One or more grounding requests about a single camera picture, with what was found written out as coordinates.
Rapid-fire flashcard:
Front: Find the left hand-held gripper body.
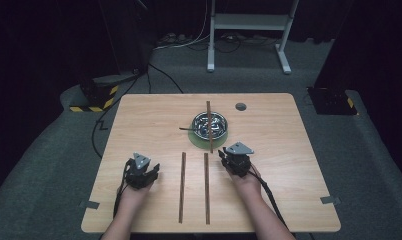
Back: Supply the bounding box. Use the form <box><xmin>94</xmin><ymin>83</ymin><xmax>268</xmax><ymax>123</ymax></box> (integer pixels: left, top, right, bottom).
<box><xmin>124</xmin><ymin>152</ymin><xmax>155</xmax><ymax>190</ymax></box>

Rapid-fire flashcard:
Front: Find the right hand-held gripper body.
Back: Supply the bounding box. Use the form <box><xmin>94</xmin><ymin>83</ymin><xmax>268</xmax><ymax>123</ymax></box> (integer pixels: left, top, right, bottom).
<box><xmin>224</xmin><ymin>141</ymin><xmax>255</xmax><ymax>178</ymax></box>

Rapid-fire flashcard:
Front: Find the shiny metal bowl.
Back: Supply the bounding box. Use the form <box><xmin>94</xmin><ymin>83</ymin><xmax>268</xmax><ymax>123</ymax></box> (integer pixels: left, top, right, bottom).
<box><xmin>191</xmin><ymin>111</ymin><xmax>229</xmax><ymax>141</ymax></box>

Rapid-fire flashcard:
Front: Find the brown wooden chopstick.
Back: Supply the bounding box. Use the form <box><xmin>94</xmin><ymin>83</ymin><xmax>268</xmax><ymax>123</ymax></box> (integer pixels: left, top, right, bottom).
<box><xmin>178</xmin><ymin>152</ymin><xmax>187</xmax><ymax>224</ymax></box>
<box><xmin>203</xmin><ymin>152</ymin><xmax>211</xmax><ymax>225</ymax></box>
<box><xmin>205</xmin><ymin>100</ymin><xmax>215</xmax><ymax>155</ymax></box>

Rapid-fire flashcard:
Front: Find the person's left hand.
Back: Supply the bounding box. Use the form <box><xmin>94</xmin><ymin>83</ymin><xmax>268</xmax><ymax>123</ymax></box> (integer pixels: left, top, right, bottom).
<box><xmin>117</xmin><ymin>182</ymin><xmax>153</xmax><ymax>214</ymax></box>

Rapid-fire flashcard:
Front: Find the person's right hand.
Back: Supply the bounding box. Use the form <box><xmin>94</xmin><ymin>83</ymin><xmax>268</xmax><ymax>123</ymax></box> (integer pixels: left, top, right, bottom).
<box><xmin>227</xmin><ymin>168</ymin><xmax>263</xmax><ymax>203</ymax></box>

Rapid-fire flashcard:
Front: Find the round green coaster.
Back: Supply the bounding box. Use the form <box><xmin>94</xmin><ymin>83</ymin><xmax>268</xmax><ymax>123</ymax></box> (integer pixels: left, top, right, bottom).
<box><xmin>187</xmin><ymin>127</ymin><xmax>229</xmax><ymax>150</ymax></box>

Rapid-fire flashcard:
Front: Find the grey tape strip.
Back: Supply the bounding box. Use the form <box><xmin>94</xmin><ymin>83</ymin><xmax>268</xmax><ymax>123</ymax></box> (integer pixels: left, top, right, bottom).
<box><xmin>79</xmin><ymin>200</ymin><xmax>101</xmax><ymax>211</ymax></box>
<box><xmin>319</xmin><ymin>195</ymin><xmax>342</xmax><ymax>206</ymax></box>

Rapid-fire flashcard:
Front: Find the black yellow striped stand base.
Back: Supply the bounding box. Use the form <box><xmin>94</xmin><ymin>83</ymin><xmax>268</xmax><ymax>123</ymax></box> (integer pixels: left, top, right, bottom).
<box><xmin>69</xmin><ymin>78</ymin><xmax>120</xmax><ymax>114</ymax></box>

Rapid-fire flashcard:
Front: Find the black stand base yellow edge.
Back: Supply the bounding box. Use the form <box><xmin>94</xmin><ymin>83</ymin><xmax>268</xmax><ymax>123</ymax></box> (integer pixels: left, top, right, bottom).
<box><xmin>306</xmin><ymin>86</ymin><xmax>360</xmax><ymax>117</ymax></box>

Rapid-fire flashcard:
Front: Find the power strip with plugs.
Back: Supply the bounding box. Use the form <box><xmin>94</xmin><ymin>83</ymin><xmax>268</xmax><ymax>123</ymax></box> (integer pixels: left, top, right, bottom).
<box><xmin>156</xmin><ymin>32</ymin><xmax>191</xmax><ymax>47</ymax></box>

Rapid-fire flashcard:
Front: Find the white metal stand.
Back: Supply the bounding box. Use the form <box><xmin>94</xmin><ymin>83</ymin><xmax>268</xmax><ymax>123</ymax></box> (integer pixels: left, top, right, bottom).
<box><xmin>206</xmin><ymin>0</ymin><xmax>300</xmax><ymax>75</ymax></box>

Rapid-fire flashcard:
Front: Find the left hand-held gripper black cable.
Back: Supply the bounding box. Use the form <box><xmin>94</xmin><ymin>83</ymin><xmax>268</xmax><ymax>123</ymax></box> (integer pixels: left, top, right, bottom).
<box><xmin>112</xmin><ymin>159</ymin><xmax>133</xmax><ymax>220</ymax></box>

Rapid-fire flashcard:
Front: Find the hand-held gripper black cable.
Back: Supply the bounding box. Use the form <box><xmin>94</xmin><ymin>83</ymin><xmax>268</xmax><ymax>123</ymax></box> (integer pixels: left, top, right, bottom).
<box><xmin>112</xmin><ymin>159</ymin><xmax>133</xmax><ymax>220</ymax></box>
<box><xmin>249</xmin><ymin>165</ymin><xmax>289</xmax><ymax>230</ymax></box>

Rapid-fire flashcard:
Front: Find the right hand-held gripper black cable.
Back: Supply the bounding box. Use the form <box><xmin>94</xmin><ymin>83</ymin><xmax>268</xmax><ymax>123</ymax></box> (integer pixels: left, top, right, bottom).
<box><xmin>249</xmin><ymin>165</ymin><xmax>289</xmax><ymax>230</ymax></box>

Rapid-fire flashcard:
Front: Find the looped black floor cable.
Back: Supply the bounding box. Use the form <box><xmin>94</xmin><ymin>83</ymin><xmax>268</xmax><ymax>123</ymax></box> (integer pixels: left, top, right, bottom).
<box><xmin>214</xmin><ymin>32</ymin><xmax>244</xmax><ymax>54</ymax></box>

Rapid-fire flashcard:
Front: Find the white floor cable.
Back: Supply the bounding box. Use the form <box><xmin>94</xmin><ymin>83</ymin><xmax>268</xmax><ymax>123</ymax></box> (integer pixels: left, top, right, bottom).
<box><xmin>153</xmin><ymin>0</ymin><xmax>212</xmax><ymax>52</ymax></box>

